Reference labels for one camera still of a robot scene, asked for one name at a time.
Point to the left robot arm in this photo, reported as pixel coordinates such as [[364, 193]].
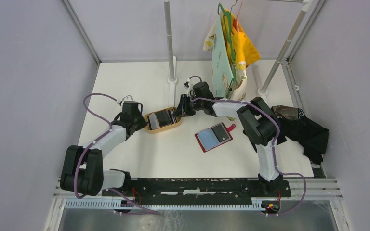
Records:
[[83, 172]]

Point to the red card holder wallet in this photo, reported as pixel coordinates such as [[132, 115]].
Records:
[[207, 140]]

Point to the pink clothes hanger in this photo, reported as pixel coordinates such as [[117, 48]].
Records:
[[235, 22]]

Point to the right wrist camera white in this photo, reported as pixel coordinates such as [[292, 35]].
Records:
[[189, 88]]

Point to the black clothes pile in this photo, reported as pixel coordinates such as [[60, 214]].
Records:
[[296, 126]]

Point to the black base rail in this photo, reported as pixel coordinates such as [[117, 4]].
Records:
[[205, 191]]

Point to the yellow garment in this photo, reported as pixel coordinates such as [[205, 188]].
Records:
[[246, 52]]

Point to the mint green cartoon cloth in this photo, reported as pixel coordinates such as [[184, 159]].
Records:
[[222, 76]]

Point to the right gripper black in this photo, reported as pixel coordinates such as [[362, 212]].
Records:
[[183, 109]]

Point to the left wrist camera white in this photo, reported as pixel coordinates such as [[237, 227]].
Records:
[[125, 98]]

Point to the black VIP credit card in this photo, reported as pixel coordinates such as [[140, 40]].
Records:
[[221, 133]]

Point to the white clothes rack frame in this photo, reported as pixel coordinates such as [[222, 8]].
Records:
[[172, 60]]

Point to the stack of credit cards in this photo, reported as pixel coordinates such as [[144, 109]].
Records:
[[161, 119]]

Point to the white slotted cable duct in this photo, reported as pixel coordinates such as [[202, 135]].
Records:
[[121, 204]]

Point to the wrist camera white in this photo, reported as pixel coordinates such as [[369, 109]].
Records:
[[125, 98], [189, 88]]

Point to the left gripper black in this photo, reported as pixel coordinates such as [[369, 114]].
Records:
[[143, 123]]

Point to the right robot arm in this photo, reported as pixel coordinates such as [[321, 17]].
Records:
[[258, 121]]

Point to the green clothes hanger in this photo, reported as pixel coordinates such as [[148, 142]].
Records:
[[228, 38]]

